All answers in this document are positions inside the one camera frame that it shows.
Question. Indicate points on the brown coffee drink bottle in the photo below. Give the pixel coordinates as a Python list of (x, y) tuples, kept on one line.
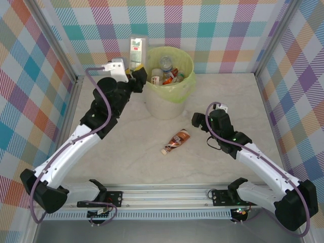
[(177, 140)]

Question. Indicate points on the right aluminium frame post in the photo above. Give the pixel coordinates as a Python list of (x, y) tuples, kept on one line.
[(276, 35)]

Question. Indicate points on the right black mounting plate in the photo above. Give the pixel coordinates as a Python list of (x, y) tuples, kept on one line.
[(219, 198)]

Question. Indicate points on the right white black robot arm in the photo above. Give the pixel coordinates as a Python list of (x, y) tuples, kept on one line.
[(265, 164)]

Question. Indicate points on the aluminium side frame rail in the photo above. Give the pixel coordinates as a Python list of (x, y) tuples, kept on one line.
[(66, 119)]

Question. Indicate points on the white bottle orange label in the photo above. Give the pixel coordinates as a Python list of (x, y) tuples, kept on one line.
[(156, 78)]

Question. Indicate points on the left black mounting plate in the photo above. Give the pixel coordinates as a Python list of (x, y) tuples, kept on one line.
[(114, 198)]

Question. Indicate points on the clear bottle purple label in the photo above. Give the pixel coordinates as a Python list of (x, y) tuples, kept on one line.
[(165, 62)]

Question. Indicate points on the left aluminium frame post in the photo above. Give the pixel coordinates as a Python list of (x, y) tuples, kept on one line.
[(50, 33)]

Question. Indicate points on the right small circuit board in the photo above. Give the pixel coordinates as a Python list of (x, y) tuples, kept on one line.
[(240, 211)]

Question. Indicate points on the aluminium frame post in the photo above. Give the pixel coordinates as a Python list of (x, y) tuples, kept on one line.
[(276, 35), (50, 33)]

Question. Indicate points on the black mounting plate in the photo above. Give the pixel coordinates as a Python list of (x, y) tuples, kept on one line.
[(219, 198), (114, 198)]

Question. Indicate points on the clear bottle orange label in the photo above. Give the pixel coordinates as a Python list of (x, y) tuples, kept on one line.
[(167, 81)]

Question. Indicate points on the green plastic bin bag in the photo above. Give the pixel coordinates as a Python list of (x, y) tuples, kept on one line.
[(174, 92)]

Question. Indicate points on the left small circuit board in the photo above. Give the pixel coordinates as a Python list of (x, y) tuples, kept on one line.
[(98, 213)]

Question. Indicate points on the cream plastic bin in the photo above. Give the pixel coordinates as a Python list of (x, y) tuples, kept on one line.
[(164, 106)]

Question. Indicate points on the small circuit board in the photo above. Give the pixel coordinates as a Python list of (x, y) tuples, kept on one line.
[(240, 211), (98, 213)]

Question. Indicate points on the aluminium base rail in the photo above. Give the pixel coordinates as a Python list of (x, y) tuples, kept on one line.
[(164, 197)]

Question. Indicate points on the small clear bottle green label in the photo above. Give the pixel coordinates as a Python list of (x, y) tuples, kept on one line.
[(181, 76)]

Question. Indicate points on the white green label bottle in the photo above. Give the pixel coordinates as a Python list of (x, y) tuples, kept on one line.
[(136, 50)]

